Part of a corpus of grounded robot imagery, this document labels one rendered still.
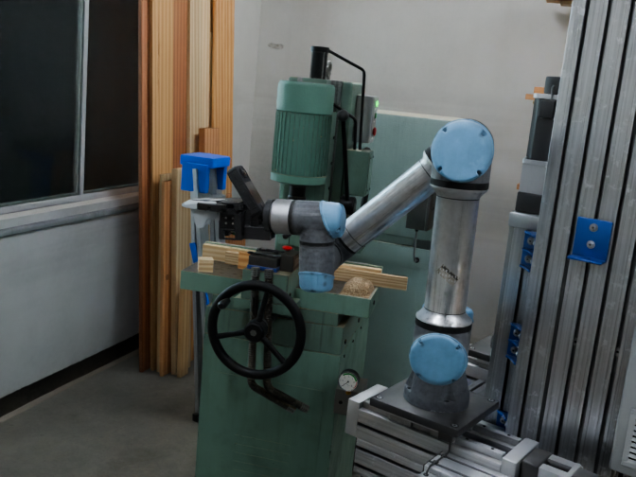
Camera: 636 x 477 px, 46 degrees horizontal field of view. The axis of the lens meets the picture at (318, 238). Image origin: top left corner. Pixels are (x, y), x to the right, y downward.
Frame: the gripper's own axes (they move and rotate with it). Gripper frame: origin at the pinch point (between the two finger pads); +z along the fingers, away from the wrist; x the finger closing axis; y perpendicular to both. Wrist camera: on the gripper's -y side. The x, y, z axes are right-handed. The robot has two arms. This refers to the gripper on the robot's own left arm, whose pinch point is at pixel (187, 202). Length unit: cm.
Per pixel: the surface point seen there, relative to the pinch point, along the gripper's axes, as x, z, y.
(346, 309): 57, -24, 41
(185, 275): 55, 28, 34
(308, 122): 67, -8, -13
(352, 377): 50, -27, 59
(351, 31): 310, 33, -50
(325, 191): 83, -10, 10
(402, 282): 73, -38, 36
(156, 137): 179, 100, 4
